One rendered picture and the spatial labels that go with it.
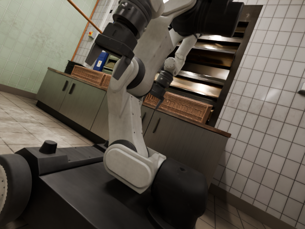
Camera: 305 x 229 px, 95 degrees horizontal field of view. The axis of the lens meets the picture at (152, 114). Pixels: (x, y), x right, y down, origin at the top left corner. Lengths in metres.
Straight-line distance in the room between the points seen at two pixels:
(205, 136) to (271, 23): 1.49
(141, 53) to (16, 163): 0.56
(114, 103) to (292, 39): 1.87
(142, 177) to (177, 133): 0.69
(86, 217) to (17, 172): 0.24
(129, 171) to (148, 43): 0.51
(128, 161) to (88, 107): 1.25
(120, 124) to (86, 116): 1.13
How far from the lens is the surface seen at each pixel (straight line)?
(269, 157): 1.71
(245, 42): 2.02
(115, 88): 0.57
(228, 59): 1.84
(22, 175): 0.57
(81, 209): 0.49
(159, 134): 1.17
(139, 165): 0.49
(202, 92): 1.73
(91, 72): 1.93
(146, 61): 0.62
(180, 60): 0.93
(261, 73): 1.86
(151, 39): 0.67
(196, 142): 1.10
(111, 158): 0.54
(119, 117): 0.59
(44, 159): 0.60
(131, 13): 0.43
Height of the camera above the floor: 0.47
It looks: 2 degrees up
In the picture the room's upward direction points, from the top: 23 degrees clockwise
